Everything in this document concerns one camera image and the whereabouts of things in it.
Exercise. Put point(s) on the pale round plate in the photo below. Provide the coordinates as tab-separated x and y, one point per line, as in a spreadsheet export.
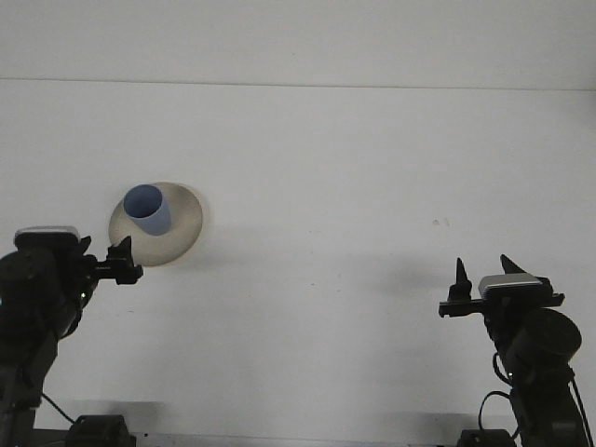
181	233

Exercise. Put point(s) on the pale blue cup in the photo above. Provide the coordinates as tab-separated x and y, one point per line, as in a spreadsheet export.
149	212

